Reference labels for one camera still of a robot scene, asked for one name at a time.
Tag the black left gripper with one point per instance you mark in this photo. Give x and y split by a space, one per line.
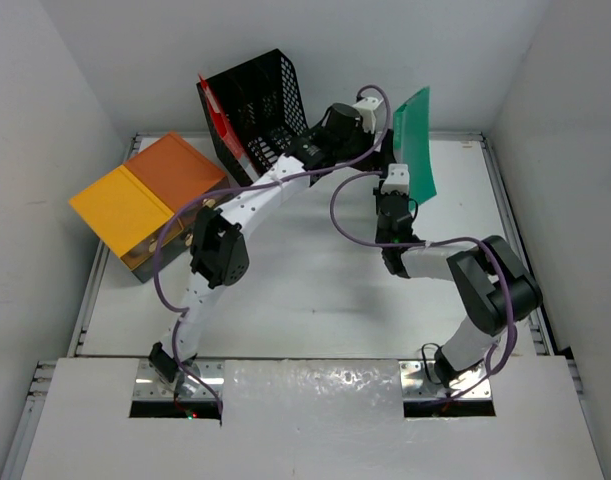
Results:
380 158

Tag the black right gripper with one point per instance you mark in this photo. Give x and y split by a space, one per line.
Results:
382 196

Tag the green notebook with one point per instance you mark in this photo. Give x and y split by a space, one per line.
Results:
411 144

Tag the red notebook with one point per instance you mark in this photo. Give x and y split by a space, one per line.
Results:
228 147

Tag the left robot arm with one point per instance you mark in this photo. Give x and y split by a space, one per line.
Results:
219 254

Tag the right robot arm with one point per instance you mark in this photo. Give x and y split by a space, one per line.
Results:
489 278

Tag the black mesh file rack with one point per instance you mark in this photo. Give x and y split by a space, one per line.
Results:
261 99

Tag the orange yellow drawer organizer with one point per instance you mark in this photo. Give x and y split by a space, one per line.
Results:
128 207

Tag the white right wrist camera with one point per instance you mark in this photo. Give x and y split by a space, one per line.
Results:
397 180

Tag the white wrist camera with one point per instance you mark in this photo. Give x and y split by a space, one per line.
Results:
397 180
371 110

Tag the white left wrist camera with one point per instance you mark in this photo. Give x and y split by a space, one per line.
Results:
371 110

